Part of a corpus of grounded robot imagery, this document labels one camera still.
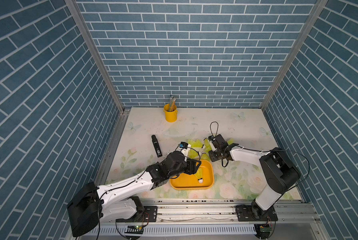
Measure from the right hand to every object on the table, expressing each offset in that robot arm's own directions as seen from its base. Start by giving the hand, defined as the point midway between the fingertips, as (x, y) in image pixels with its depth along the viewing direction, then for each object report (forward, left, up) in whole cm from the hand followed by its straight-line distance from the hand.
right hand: (213, 154), depth 96 cm
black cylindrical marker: (+2, +38, +2) cm, 38 cm away
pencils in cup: (+30, +30, +15) cm, 46 cm away
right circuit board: (-37, -24, -1) cm, 44 cm away
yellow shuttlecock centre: (-3, +6, +2) cm, 7 cm away
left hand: (-15, +9, +15) cm, 23 cm away
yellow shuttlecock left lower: (-3, +13, +4) cm, 14 cm away
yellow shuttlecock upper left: (+4, +12, +4) cm, 13 cm away
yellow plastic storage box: (-19, +16, 0) cm, 25 cm away
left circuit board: (-43, +40, -3) cm, 58 cm away
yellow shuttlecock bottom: (-16, +9, +3) cm, 18 cm away
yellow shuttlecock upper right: (+10, -12, +2) cm, 15 cm away
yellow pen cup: (+27, +32, +5) cm, 42 cm away
